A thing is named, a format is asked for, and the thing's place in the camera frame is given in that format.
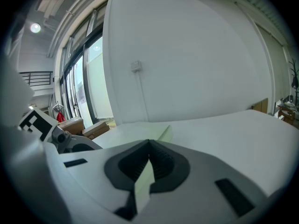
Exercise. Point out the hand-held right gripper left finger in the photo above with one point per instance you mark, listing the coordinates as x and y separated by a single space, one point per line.
93 183

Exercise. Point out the large cardboard box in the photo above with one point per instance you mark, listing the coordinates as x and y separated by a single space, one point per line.
95 129

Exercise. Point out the large glass window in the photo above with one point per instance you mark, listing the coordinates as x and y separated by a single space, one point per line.
79 78

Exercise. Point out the white wall conduit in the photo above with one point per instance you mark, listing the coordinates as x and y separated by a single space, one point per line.
143 97

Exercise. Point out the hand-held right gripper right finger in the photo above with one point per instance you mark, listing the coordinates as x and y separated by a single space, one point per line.
198 183

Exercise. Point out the round ceiling lamp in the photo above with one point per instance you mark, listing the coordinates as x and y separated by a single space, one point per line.
35 28

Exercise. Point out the wooden armchair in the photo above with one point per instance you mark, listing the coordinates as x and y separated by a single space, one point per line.
286 113

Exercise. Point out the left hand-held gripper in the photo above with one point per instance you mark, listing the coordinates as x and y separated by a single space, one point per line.
37 125

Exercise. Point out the white wall junction box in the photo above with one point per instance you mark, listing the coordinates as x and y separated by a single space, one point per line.
136 66

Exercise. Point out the red cloth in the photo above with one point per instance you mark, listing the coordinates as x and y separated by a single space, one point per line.
61 117

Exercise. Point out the black coat rack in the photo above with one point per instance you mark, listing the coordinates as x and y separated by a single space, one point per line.
294 73

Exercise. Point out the small cardboard box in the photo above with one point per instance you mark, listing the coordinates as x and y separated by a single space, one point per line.
72 125

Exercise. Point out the black metal railing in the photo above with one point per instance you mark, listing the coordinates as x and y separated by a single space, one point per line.
37 78

